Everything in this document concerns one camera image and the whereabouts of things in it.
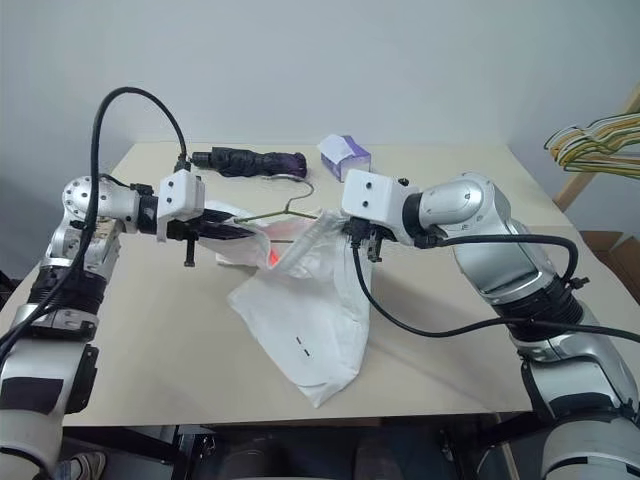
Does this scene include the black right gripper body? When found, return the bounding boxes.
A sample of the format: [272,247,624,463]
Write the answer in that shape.
[343,217,390,264]

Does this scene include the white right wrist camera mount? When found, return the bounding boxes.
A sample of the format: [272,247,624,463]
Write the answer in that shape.
[340,168,422,247]

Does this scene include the folded dark purple umbrella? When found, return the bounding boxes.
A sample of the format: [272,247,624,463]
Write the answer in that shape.
[191,145,308,181]

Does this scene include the dark rounded shape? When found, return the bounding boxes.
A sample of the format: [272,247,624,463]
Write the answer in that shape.
[219,433,301,480]

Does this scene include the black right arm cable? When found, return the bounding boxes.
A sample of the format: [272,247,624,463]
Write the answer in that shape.
[348,232,640,347]

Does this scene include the white shorts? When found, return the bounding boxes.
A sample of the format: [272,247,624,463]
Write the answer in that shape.
[214,199,374,409]

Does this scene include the person's shoe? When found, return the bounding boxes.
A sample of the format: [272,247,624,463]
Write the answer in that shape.
[53,450,108,480]

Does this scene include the wooden rack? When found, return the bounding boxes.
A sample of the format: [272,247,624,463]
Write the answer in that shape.
[553,81,640,215]

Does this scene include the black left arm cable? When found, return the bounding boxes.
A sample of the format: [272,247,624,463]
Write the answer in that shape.
[0,86,195,374]

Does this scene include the thin wire clothes hanger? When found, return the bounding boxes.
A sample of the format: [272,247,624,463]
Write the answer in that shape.
[231,180,322,225]

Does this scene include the bundle of wire hangers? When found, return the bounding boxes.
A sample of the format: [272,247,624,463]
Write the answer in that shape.
[543,111,640,178]

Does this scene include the purple tissue box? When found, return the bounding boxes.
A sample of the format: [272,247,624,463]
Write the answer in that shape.
[317,132,373,183]

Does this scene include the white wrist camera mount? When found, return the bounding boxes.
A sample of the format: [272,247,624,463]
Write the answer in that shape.
[340,168,422,247]
[155,169,208,246]

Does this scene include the cardboard box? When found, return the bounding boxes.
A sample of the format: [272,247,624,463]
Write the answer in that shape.
[578,229,640,297]

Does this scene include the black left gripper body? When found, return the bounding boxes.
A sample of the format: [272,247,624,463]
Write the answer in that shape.
[166,209,208,269]

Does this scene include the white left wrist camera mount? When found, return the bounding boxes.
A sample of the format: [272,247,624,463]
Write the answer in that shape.
[155,169,208,246]

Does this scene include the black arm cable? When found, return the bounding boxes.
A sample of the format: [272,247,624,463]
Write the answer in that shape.
[0,86,195,374]
[348,232,640,347]

